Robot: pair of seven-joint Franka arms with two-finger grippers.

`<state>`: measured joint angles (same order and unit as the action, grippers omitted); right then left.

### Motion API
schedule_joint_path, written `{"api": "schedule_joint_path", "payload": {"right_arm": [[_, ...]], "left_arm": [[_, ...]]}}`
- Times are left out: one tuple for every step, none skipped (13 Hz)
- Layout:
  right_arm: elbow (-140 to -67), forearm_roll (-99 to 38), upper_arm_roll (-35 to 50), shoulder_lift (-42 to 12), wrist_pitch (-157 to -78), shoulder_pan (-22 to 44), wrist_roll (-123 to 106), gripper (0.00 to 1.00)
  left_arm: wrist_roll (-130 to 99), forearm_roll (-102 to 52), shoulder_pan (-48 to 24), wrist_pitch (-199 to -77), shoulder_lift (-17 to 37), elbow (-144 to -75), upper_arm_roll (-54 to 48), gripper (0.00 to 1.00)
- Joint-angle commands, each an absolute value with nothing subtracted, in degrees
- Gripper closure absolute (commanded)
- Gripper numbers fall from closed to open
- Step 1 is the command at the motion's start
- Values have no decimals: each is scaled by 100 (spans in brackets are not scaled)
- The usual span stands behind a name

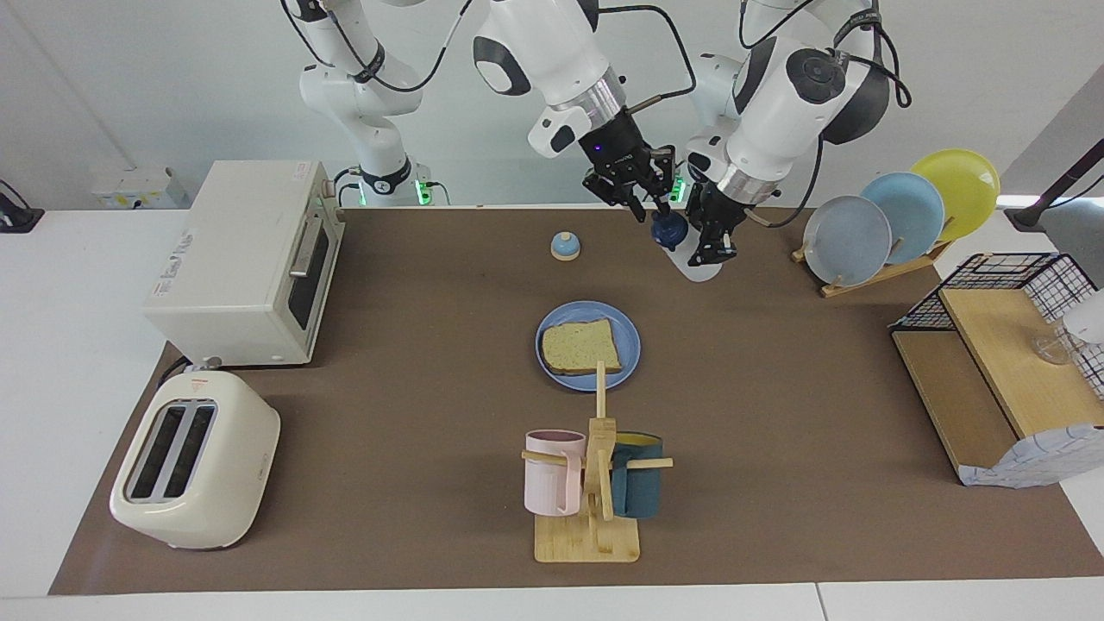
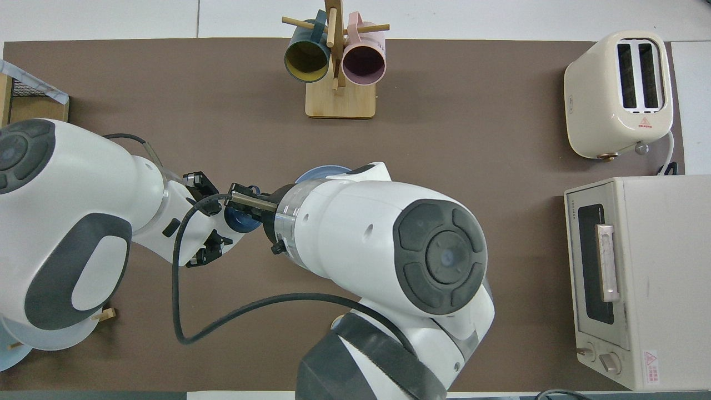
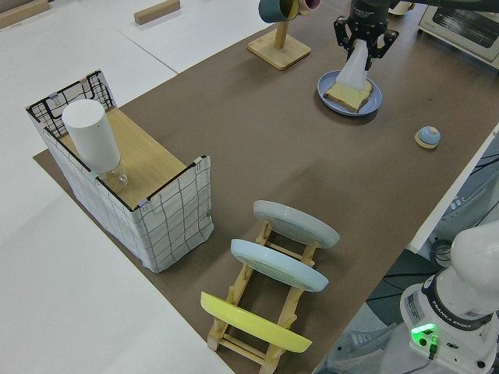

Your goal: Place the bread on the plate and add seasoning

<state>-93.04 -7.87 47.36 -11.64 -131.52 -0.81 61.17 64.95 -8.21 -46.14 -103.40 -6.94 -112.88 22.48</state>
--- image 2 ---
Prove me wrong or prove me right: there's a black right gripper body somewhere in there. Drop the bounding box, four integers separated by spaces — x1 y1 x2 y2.
261 190 287 256

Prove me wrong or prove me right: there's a translucent squeeze bottle navy cap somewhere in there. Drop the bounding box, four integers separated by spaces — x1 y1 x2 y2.
224 185 263 234

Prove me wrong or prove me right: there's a periwinkle blue dinner plate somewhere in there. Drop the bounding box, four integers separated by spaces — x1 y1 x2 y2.
294 165 352 184

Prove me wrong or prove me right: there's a wooden plate rack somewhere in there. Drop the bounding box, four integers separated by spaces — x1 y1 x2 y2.
7 307 117 351

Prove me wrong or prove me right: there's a grey plate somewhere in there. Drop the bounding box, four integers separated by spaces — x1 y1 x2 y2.
0 314 101 351

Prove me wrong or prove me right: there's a pale blue plate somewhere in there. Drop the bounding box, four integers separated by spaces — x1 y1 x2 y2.
0 344 34 373

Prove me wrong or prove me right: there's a wooden mug tree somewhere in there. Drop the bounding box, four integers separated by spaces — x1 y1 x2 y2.
281 0 390 119

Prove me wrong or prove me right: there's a dark teal mug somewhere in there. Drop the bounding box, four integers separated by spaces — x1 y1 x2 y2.
284 10 332 84

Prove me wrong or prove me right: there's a pink mug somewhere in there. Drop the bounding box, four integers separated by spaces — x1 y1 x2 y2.
341 12 387 87

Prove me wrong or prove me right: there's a wooden two-tier shelf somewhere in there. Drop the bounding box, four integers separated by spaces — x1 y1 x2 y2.
0 72 70 128

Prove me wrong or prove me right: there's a white marbled shelf side panel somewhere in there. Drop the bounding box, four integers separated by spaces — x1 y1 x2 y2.
0 60 70 105

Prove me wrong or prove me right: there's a brown table mat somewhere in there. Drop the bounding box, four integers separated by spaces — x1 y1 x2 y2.
0 38 685 392

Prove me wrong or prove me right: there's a cream two-slot toaster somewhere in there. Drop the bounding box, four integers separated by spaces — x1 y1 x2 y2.
563 30 674 162

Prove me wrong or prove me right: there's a white toaster oven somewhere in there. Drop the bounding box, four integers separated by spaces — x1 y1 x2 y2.
564 177 711 391

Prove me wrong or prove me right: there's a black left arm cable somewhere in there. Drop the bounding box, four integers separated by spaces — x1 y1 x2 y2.
103 133 164 167

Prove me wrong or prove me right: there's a black wire basket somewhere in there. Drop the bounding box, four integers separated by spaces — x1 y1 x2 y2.
10 78 51 98

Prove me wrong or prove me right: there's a toaster power cord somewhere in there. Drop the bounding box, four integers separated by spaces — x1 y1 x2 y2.
657 131 679 176

